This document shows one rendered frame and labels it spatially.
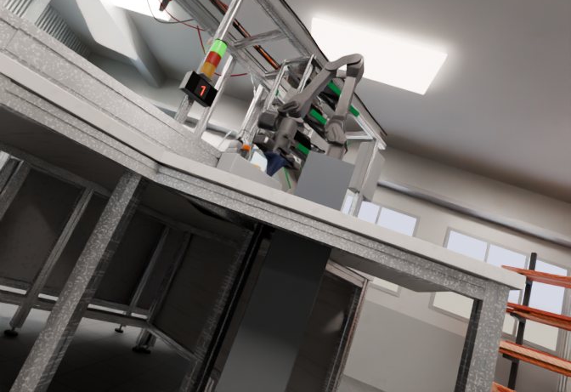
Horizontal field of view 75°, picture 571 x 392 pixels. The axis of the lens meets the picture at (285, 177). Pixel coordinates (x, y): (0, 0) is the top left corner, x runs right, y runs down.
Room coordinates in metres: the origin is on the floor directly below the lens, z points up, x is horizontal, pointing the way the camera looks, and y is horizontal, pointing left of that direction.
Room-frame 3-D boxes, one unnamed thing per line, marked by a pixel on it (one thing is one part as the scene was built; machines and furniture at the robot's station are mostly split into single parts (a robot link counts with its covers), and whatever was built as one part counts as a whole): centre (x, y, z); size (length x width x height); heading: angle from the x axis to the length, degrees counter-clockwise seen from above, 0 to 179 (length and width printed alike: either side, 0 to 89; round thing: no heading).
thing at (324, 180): (1.07, -0.12, 0.96); 0.14 x 0.14 x 0.20; 82
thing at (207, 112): (2.37, 0.65, 1.56); 0.04 x 0.04 x 1.39; 45
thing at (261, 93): (2.62, 0.40, 1.56); 0.09 x 0.04 x 1.39; 135
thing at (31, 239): (2.75, 0.59, 0.43); 2.20 x 0.38 x 0.86; 135
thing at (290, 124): (1.13, 0.05, 1.16); 0.09 x 0.06 x 0.07; 72
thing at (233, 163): (1.08, 0.10, 0.93); 0.21 x 0.07 x 0.06; 135
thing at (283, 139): (1.13, 0.05, 1.08); 0.19 x 0.06 x 0.08; 136
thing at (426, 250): (1.12, -0.12, 0.84); 0.90 x 0.70 x 0.03; 82
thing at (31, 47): (0.99, 0.28, 0.91); 0.89 x 0.06 x 0.11; 135
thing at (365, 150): (2.91, -0.62, 1.43); 0.30 x 0.09 x 1.13; 135
